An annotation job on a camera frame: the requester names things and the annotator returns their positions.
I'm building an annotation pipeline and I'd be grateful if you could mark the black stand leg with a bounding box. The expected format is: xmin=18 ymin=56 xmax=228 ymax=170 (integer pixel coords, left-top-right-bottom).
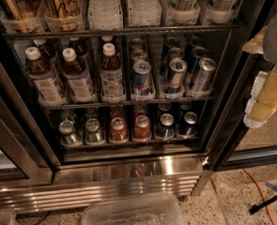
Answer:
xmin=249 ymin=195 xmax=277 ymax=215

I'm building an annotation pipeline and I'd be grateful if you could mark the water bottle top left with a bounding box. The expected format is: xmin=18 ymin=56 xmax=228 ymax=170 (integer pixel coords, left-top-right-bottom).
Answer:
xmin=87 ymin=0 xmax=123 ymax=31

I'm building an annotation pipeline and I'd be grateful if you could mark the tea bottle front right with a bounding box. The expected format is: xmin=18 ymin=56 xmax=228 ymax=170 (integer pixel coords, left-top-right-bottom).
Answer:
xmin=100 ymin=43 xmax=125 ymax=103

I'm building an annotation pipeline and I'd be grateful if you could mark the blue can front right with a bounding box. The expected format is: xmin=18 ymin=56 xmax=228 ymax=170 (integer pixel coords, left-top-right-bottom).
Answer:
xmin=178 ymin=112 xmax=198 ymax=137

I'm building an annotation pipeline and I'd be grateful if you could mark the tea bottle front middle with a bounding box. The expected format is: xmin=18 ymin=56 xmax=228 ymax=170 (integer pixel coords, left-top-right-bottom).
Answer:
xmin=62 ymin=48 xmax=97 ymax=103

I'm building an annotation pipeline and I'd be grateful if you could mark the tea bottle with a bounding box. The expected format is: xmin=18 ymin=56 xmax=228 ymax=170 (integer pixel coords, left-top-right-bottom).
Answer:
xmin=100 ymin=43 xmax=125 ymax=103
xmin=62 ymin=48 xmax=97 ymax=103
xmin=25 ymin=47 xmax=67 ymax=106

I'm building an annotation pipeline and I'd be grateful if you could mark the energy drink can left lane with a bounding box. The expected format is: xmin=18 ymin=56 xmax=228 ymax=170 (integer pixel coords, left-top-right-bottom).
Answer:
xmin=131 ymin=61 xmax=155 ymax=100

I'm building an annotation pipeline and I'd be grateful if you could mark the silver energy can right lane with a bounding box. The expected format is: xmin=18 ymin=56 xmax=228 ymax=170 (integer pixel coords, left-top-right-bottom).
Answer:
xmin=186 ymin=58 xmax=216 ymax=98

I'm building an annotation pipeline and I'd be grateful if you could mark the water bottle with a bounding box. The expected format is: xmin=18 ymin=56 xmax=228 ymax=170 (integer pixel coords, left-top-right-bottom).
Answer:
xmin=127 ymin=0 xmax=162 ymax=26
xmin=87 ymin=0 xmax=123 ymax=31

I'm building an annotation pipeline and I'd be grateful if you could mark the tea bottle front left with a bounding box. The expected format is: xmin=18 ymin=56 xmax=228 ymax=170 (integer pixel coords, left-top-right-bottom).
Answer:
xmin=25 ymin=47 xmax=67 ymax=106

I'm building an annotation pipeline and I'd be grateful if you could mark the green can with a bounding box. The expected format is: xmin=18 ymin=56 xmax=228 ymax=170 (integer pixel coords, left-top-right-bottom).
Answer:
xmin=58 ymin=120 xmax=81 ymax=147
xmin=85 ymin=118 xmax=105 ymax=145

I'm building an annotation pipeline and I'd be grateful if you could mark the red can front left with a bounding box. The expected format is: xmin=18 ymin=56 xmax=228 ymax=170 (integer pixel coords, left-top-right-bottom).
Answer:
xmin=110 ymin=117 xmax=129 ymax=143

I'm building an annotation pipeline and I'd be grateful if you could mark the water bottle top right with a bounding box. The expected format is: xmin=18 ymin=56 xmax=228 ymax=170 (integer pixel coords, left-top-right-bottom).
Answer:
xmin=127 ymin=0 xmax=162 ymax=26

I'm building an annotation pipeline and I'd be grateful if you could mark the red can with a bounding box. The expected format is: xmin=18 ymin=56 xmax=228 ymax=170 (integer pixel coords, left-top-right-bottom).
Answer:
xmin=133 ymin=115 xmax=151 ymax=141
xmin=110 ymin=117 xmax=129 ymax=143

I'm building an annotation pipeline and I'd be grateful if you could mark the clear plastic bin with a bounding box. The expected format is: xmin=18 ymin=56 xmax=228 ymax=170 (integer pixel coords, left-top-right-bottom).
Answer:
xmin=81 ymin=193 xmax=185 ymax=225

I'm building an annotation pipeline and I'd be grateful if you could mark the fridge glass door right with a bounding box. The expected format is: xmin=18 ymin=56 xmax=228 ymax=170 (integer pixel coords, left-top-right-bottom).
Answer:
xmin=201 ymin=0 xmax=277 ymax=172

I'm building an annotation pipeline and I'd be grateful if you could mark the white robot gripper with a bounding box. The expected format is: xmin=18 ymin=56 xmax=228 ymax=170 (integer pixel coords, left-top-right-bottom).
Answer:
xmin=242 ymin=13 xmax=277 ymax=128

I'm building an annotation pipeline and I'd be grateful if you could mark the blue can front left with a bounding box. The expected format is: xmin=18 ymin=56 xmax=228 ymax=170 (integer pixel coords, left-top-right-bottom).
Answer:
xmin=156 ymin=113 xmax=175 ymax=140

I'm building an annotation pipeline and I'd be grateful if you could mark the orange cable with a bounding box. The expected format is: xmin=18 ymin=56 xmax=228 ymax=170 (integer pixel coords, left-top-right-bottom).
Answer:
xmin=242 ymin=168 xmax=276 ymax=225

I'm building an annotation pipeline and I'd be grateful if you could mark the blue can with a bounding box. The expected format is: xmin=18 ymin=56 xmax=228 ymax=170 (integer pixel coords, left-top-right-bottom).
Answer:
xmin=178 ymin=112 xmax=198 ymax=137
xmin=156 ymin=113 xmax=175 ymax=140

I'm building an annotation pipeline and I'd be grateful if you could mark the red can front right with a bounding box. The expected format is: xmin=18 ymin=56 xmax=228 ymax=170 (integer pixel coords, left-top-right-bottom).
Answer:
xmin=133 ymin=115 xmax=151 ymax=141

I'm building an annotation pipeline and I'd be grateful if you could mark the energy drink can lane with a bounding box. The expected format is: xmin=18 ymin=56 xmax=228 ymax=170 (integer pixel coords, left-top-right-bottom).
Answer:
xmin=131 ymin=61 xmax=155 ymax=100
xmin=160 ymin=58 xmax=187 ymax=99

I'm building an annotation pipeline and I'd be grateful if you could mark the stainless steel fridge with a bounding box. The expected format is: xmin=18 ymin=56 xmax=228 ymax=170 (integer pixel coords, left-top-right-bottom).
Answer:
xmin=0 ymin=0 xmax=277 ymax=214

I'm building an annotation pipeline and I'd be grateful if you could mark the energy drink can middle lane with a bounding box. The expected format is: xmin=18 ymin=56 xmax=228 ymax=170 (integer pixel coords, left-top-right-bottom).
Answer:
xmin=160 ymin=58 xmax=187 ymax=99

